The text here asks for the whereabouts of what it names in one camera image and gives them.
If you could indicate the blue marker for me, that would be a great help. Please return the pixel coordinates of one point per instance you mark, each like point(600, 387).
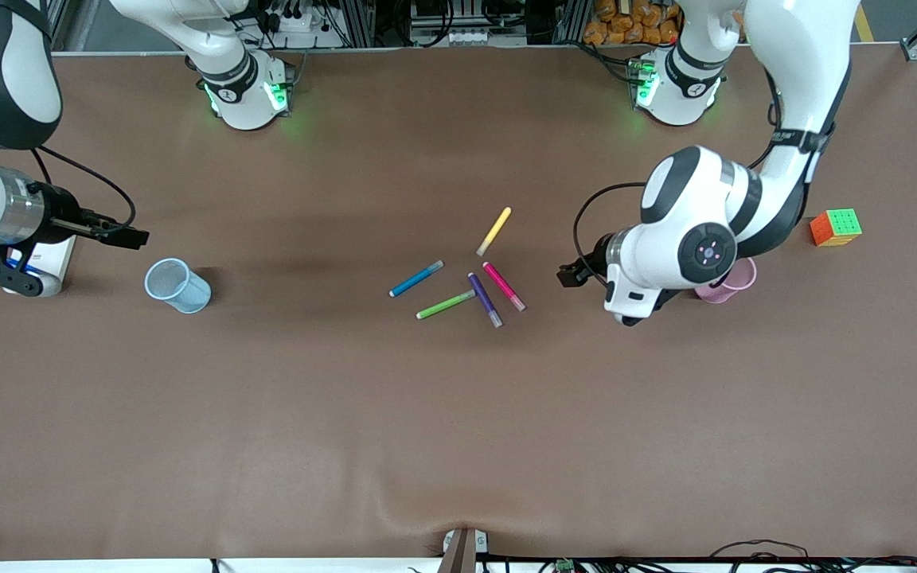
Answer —
point(416, 278)

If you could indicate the metal table edge bracket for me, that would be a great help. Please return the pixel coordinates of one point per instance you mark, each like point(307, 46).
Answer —
point(462, 551)

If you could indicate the pink marker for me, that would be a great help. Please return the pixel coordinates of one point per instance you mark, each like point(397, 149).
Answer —
point(503, 285)

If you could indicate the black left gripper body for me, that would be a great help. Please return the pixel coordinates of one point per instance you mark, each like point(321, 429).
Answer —
point(592, 260)

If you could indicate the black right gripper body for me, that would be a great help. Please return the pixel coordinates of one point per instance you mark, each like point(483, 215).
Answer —
point(63, 216)

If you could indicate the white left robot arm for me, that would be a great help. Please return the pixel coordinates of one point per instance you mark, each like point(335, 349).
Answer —
point(697, 215)

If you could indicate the light blue plastic cup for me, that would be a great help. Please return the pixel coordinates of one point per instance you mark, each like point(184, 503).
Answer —
point(188, 296)

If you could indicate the purple marker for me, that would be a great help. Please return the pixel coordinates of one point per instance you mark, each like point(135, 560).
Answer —
point(483, 298)

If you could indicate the pink plastic cup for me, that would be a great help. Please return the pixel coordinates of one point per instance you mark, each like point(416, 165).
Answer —
point(733, 284)

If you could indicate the white power strip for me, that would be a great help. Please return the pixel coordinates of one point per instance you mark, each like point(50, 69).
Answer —
point(293, 22)

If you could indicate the orange packets pile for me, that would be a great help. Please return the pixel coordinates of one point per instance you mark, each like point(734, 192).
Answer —
point(618, 28)

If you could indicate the yellow marker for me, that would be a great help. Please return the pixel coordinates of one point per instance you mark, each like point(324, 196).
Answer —
point(494, 231)

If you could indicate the colourful puzzle cube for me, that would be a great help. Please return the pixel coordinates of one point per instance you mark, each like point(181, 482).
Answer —
point(837, 227)

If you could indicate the green marker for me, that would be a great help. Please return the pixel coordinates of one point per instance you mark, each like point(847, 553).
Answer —
point(444, 305)

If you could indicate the white desk lamp stand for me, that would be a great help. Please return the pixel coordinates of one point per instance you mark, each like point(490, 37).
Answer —
point(58, 255)

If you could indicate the white terminal strip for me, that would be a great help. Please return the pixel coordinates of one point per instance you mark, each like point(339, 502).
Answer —
point(470, 37)

